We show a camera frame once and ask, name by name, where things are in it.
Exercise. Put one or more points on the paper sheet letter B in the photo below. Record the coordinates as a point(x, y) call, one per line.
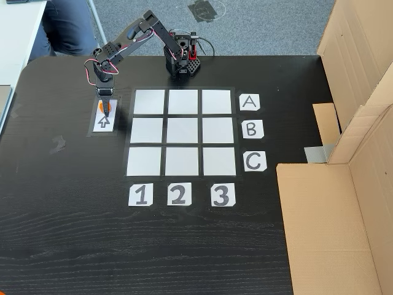
point(252, 129)

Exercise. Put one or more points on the black floor tape patch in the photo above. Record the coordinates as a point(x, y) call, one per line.
point(202, 10)

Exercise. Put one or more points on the grey flat board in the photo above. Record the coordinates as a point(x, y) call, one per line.
point(4, 103)

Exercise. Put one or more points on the paper sheet number 1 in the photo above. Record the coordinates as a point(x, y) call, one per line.
point(140, 195)

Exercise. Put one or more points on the white metal desk leg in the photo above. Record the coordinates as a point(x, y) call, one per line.
point(99, 27)

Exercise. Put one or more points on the round orange token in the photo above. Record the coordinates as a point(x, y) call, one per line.
point(100, 107)

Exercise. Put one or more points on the person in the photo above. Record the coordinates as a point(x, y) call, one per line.
point(67, 27)

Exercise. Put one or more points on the paper sheet letter C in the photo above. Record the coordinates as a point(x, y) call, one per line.
point(255, 161)

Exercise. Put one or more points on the grey duct tape strip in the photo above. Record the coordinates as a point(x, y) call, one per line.
point(316, 153)

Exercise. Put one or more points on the red black table clamp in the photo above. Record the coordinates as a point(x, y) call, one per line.
point(192, 49)

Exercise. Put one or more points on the clear tape scrap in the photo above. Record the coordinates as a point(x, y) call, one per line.
point(16, 111)
point(57, 146)

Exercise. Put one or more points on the white arrow paper sheet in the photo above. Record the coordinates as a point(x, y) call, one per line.
point(104, 124)

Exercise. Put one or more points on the paper sheet number 3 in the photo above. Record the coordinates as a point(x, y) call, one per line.
point(222, 195)

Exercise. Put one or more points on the paper sheet number 2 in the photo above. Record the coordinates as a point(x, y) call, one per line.
point(179, 194)

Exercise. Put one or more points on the brown cardboard panel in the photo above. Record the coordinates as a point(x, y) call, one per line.
point(353, 46)
point(322, 230)

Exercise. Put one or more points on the paper sheet letter A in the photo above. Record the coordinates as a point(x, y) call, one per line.
point(249, 103)

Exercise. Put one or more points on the white nine-square grid sheet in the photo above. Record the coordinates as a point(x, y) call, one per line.
point(181, 132)

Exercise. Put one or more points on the white desk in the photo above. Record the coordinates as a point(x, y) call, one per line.
point(18, 33)

